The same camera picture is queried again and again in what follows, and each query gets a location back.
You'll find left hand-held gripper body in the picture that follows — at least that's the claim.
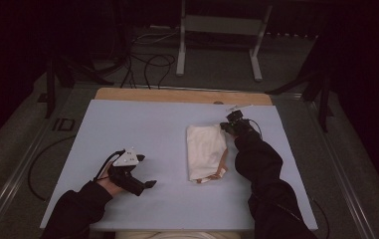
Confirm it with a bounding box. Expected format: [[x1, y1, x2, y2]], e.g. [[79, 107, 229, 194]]
[[107, 147, 147, 197]]

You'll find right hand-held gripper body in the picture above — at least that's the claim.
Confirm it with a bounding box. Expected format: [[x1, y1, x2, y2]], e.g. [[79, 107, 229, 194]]
[[225, 104, 255, 136]]

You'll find cream baby bodysuit brown trim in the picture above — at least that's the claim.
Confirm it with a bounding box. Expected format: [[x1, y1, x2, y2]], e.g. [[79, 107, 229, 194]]
[[186, 122, 230, 184]]

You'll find person's left hand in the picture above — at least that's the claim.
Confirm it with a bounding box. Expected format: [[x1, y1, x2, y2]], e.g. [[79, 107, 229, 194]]
[[95, 161, 125, 197]]

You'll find light blue mat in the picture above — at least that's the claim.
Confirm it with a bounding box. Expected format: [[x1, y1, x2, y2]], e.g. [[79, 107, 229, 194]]
[[40, 99, 319, 232]]

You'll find black tripod stand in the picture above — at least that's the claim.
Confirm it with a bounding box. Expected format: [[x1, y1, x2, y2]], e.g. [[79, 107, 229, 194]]
[[266, 61, 334, 133], [37, 54, 115, 120]]

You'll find white metal stand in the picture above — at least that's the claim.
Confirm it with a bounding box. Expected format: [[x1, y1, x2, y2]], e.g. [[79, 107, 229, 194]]
[[175, 0, 274, 83]]

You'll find right hand-held gripper black cable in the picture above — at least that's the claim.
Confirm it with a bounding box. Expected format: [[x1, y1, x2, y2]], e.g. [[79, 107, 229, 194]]
[[247, 118, 264, 139]]

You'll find hand-held gripper black cable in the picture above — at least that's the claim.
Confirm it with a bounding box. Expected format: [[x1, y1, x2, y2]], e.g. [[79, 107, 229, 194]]
[[93, 149, 127, 182], [247, 118, 264, 139]]

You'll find left hand-held gripper black cable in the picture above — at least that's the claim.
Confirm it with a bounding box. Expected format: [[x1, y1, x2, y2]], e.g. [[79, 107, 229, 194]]
[[93, 149, 127, 182]]

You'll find looped black floor cable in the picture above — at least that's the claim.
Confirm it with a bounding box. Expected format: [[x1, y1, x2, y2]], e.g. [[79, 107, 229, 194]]
[[142, 53, 177, 91]]

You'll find long black floor cable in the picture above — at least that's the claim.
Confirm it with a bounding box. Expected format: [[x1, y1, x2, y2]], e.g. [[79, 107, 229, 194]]
[[27, 133, 78, 202]]

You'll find white floor cable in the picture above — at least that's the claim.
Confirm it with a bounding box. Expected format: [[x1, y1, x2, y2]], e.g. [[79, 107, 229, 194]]
[[131, 29, 180, 46]]

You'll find thin black floor cable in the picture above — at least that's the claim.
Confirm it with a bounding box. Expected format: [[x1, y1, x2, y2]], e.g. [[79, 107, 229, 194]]
[[310, 196, 331, 239]]

